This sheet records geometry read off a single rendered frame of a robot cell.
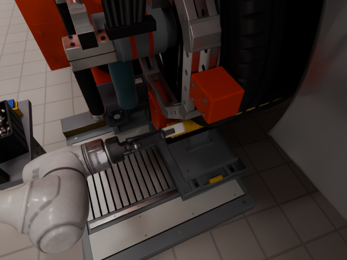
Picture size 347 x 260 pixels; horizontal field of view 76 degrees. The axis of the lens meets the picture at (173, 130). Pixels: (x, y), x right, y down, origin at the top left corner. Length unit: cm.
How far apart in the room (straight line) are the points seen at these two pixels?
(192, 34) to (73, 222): 41
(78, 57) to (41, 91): 158
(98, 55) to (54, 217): 31
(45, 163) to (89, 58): 29
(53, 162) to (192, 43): 42
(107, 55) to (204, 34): 19
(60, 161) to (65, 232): 19
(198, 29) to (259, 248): 105
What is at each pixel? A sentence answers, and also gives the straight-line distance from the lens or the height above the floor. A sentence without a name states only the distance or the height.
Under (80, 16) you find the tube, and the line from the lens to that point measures 45.
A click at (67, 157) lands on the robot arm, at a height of 70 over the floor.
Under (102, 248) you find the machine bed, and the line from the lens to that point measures 115.
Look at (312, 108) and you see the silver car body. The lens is 46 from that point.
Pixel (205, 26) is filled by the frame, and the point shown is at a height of 97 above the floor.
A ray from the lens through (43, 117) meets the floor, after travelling 182.
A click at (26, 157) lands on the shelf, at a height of 45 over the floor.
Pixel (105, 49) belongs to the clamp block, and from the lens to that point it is 47.
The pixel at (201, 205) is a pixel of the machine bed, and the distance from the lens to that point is 117.
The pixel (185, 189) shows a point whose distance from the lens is 112.
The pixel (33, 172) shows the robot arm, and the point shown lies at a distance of 64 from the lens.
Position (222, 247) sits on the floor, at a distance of 121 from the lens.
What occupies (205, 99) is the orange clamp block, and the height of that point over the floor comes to 87.
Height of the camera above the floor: 117
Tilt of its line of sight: 52 degrees down
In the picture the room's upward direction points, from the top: straight up
